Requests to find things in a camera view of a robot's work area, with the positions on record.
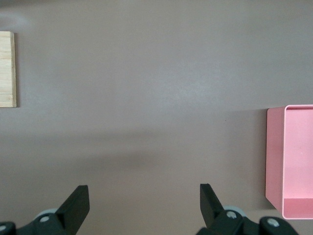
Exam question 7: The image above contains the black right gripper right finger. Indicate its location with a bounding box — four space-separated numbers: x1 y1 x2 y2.
195 183 298 235

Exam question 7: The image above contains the pink plastic bin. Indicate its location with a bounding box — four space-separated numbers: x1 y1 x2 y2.
265 104 313 220

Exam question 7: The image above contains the wooden cutting board with handle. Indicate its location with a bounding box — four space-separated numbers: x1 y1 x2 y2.
0 31 17 108

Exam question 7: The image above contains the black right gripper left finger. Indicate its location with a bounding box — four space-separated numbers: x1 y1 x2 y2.
17 185 90 235

